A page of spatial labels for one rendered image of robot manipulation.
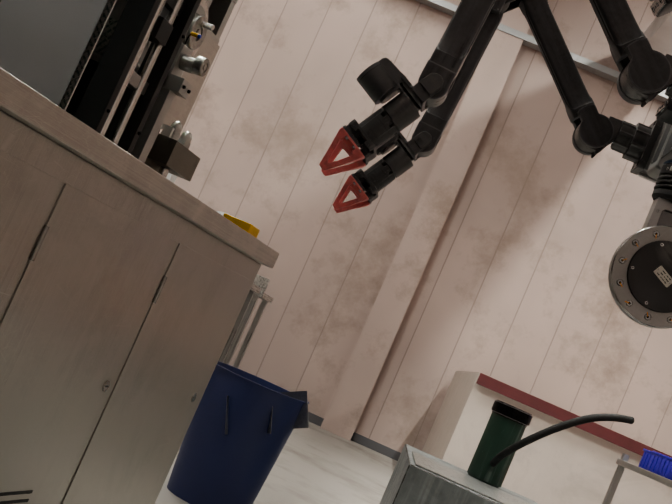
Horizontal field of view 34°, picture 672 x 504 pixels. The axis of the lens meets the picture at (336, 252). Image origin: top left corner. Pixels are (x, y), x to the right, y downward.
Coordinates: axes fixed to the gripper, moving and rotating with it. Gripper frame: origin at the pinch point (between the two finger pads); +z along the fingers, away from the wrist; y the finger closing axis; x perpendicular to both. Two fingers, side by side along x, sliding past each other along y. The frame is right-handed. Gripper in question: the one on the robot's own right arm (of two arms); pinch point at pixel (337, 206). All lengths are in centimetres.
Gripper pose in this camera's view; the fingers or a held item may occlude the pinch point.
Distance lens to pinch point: 252.1
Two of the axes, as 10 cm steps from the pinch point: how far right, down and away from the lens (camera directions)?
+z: -8.0, 6.0, -0.3
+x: 6.0, 7.9, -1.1
